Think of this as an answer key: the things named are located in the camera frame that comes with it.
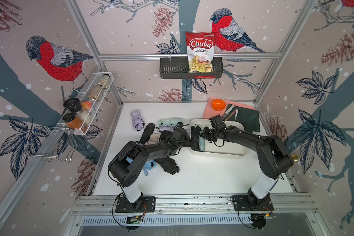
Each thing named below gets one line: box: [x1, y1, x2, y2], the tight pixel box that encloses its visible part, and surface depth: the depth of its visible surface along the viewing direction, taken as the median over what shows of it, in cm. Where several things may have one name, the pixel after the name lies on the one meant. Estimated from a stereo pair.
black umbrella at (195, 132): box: [189, 125, 202, 152], surface depth 94 cm
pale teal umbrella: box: [198, 136, 206, 151], surface depth 92 cm
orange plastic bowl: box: [211, 99, 226, 112], surface depth 116 cm
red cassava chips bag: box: [185, 31, 216, 74], surface depth 85 cm
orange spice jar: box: [62, 112, 89, 135], surface depth 62 cm
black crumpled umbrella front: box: [153, 156, 180, 176], surface depth 86 cm
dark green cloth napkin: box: [226, 103, 261, 133], surface depth 109 cm
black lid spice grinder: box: [62, 97, 83, 113], surface depth 63 cm
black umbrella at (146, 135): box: [138, 122, 156, 146], surface depth 102 cm
